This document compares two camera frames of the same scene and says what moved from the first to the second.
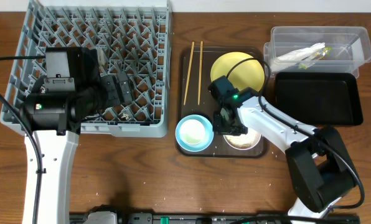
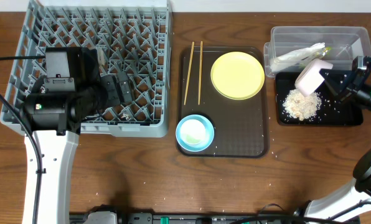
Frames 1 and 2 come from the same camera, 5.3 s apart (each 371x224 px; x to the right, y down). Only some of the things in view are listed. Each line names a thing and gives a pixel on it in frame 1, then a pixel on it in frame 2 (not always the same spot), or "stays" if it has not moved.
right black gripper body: (222, 127) → (360, 91)
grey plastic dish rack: (131, 36) stays
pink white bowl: (244, 142) → (310, 79)
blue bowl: (194, 132) stays
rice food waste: (244, 140) → (300, 106)
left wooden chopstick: (189, 73) stays
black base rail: (177, 218) stays
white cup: (192, 131) stays
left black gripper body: (111, 91) stays
